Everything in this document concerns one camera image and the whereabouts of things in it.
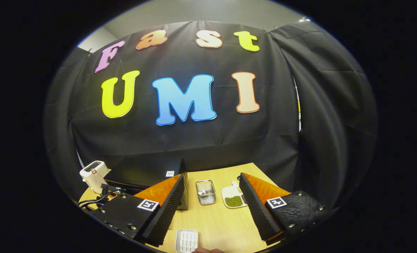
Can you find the black electric oven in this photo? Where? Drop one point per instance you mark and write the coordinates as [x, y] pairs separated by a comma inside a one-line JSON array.
[[141, 172]]

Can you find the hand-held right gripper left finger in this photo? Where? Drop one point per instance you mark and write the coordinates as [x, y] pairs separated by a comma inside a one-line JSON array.
[[166, 211]]

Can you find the white rectangular plate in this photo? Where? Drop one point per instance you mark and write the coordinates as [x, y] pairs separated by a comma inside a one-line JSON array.
[[186, 240]]

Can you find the white divided bean tray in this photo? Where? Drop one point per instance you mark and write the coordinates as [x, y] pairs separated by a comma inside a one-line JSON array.
[[233, 201]]

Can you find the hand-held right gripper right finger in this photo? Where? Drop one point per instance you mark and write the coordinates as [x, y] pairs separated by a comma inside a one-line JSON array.
[[259, 211]]

